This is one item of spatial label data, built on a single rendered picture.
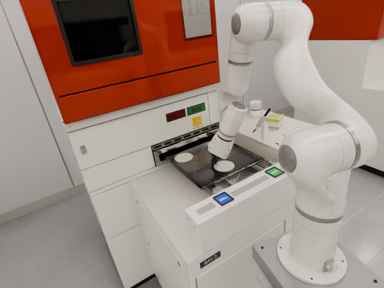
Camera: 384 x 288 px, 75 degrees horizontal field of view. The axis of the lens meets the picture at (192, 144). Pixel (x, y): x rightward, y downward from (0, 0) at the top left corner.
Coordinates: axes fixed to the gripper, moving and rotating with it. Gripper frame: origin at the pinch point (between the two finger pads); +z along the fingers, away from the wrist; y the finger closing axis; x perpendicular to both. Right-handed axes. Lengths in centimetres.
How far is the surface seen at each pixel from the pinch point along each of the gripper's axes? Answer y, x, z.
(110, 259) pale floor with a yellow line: -41, -8, 121
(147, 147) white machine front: -35.2, -1.9, 10.7
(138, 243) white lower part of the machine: -20, -17, 68
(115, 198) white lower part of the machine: -38, -20, 36
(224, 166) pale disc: 5.6, -0.1, -0.3
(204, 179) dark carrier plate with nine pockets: 0.3, -13.0, 2.3
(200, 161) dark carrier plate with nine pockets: -6.3, 1.9, 5.4
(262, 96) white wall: 5, 273, 54
